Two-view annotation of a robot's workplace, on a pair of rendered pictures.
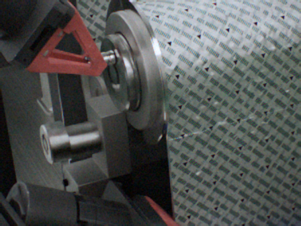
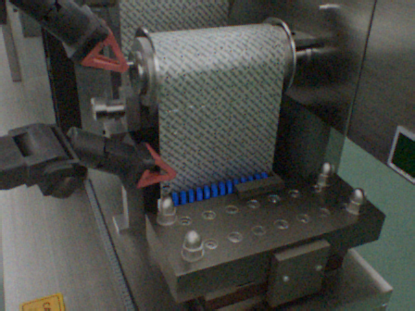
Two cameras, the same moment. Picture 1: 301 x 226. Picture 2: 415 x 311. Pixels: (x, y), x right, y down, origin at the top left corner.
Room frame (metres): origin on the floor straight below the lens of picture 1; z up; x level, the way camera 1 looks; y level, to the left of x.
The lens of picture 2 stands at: (-0.02, -0.05, 1.52)
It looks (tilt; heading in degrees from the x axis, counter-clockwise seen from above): 31 degrees down; 356
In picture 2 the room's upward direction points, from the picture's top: 2 degrees clockwise
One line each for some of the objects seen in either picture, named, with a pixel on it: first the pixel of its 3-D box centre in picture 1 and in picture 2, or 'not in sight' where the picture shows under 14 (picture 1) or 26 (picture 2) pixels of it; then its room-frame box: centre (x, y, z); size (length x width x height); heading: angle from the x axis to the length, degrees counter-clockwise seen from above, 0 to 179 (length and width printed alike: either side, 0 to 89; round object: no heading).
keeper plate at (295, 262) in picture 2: not in sight; (297, 273); (0.52, -0.25, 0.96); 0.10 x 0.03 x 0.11; 111
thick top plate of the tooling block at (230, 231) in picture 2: not in sight; (265, 227); (0.60, -0.20, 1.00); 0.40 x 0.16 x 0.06; 111
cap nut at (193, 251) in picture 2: not in sight; (193, 242); (0.50, -0.07, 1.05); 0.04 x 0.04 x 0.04
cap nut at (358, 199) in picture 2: not in sight; (358, 198); (0.61, -0.37, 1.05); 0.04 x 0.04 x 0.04
